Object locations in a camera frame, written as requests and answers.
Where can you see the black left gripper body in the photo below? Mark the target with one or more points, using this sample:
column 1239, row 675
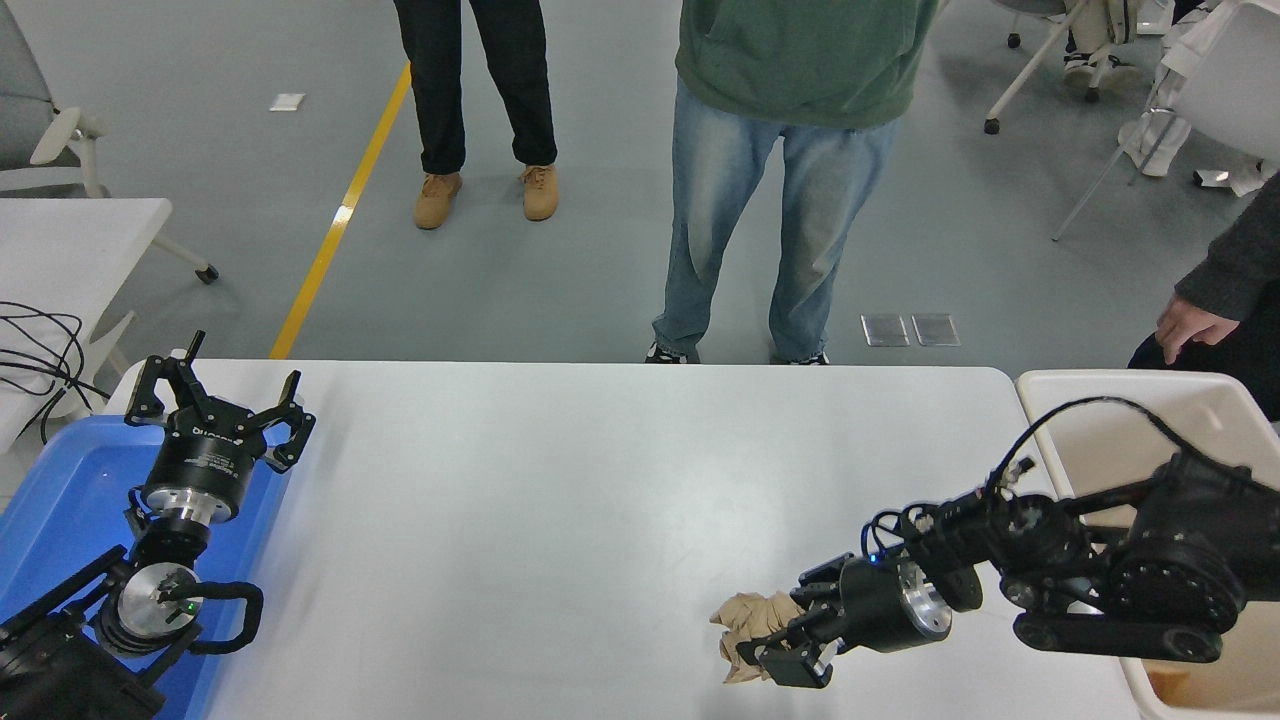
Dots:
column 205, row 460

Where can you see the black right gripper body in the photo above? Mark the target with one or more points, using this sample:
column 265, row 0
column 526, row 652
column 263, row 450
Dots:
column 875, row 605

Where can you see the tan paper ball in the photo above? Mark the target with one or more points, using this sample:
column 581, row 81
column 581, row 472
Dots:
column 750, row 615

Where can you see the person's hand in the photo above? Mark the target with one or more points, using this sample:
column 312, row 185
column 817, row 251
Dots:
column 1190, row 322

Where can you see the blue plastic tray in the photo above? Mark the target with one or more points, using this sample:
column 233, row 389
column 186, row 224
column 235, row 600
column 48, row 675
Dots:
column 70, row 480

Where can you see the white side table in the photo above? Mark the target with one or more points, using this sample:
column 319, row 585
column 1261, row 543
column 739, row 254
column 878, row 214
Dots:
column 60, row 250

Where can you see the clear floor plate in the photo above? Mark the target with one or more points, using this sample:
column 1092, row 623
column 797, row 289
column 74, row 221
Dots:
column 936, row 328
column 885, row 330

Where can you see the large pale plastic bin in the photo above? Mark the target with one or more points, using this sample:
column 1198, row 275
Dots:
column 1100, row 440

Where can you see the white floor patch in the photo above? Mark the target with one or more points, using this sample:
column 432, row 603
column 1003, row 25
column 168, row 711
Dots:
column 287, row 102

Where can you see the brown cardboard piece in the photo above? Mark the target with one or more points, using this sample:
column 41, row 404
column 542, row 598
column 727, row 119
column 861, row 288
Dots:
column 1172, row 685

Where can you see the grey office chair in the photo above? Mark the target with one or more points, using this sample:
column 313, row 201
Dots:
column 20, row 90

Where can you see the person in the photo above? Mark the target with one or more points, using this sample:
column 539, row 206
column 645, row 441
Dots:
column 1245, row 270
column 1160, row 140
column 440, row 80
column 800, row 60

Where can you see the white wheeled chair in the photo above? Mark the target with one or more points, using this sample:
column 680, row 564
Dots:
column 1040, row 65

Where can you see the beige jacket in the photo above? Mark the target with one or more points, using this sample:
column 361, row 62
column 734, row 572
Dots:
column 1105, row 22

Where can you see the white chair metal legs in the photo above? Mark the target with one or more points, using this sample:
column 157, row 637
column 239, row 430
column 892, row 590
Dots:
column 1235, row 90

